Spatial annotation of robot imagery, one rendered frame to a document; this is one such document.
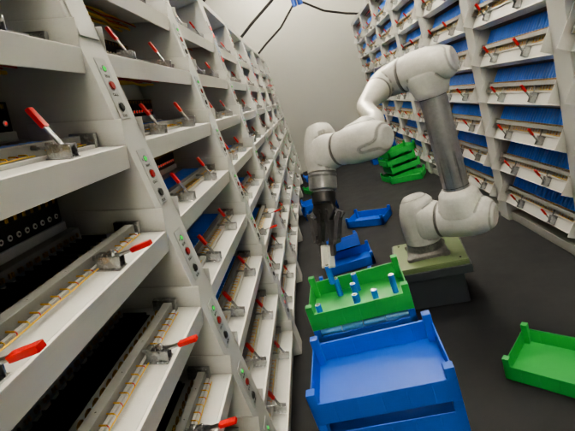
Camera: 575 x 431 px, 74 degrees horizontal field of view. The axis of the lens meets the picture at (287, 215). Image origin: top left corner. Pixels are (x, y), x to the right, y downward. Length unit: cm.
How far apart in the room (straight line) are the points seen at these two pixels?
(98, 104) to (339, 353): 79
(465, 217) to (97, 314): 136
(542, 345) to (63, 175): 149
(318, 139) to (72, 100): 65
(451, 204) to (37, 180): 139
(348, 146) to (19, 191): 79
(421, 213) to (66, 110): 134
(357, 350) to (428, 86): 96
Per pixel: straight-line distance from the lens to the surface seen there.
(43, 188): 60
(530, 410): 142
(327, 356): 105
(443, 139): 158
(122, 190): 85
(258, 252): 157
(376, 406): 88
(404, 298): 113
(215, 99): 219
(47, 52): 76
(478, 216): 163
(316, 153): 116
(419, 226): 172
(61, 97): 87
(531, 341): 164
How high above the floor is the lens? 104
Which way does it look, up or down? 16 degrees down
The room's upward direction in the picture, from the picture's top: 20 degrees counter-clockwise
